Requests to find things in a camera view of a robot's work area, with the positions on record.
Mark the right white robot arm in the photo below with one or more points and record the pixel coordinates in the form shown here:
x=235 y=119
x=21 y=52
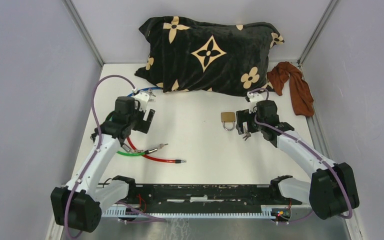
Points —
x=332 y=189

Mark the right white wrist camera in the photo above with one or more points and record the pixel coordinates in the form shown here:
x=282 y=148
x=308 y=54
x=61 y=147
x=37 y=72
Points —
x=254 y=97

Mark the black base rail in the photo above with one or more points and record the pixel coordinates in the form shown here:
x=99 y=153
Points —
x=202 y=201

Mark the brass padlock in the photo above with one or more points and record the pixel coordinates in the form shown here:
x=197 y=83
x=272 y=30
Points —
x=228 y=118

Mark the brown cloth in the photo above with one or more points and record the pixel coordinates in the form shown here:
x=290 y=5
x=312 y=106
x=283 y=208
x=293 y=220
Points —
x=300 y=94

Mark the padlock keys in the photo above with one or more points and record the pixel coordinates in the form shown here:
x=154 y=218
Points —
x=246 y=136

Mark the black floral pillow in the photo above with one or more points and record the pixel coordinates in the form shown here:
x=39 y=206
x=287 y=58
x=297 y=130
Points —
x=187 y=55

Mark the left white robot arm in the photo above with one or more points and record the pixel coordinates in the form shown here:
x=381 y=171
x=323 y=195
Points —
x=80 y=203

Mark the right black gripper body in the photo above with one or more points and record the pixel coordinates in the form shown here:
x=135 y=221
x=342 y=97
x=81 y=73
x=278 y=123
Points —
x=254 y=127

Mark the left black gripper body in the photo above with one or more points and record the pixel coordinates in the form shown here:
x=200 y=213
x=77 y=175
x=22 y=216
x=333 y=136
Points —
x=139 y=124

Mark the green cable lock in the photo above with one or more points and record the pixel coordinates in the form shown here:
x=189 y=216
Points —
x=130 y=154

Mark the red cable lock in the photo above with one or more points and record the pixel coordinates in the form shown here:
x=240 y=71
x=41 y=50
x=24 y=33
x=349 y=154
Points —
x=147 y=155

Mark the blue cable lock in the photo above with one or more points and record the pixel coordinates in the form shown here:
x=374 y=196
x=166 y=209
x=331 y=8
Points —
x=147 y=90

